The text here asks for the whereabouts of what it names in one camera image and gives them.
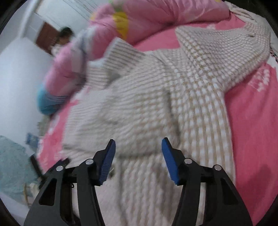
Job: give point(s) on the beige white checked knit sweater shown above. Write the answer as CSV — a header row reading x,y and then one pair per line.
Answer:
x,y
152,97

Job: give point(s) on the teal rug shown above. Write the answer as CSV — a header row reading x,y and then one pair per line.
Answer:
x,y
13,165

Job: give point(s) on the brown wooden door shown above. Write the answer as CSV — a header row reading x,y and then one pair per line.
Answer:
x,y
46,37

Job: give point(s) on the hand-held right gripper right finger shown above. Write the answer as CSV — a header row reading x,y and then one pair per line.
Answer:
x,y
170,160

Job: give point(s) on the pink floral bed sheet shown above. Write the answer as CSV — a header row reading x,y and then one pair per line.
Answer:
x,y
249,130

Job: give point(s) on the pink printed quilt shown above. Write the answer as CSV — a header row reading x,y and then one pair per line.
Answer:
x,y
152,19

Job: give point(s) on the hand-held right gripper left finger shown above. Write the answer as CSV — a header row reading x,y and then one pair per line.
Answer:
x,y
107,165

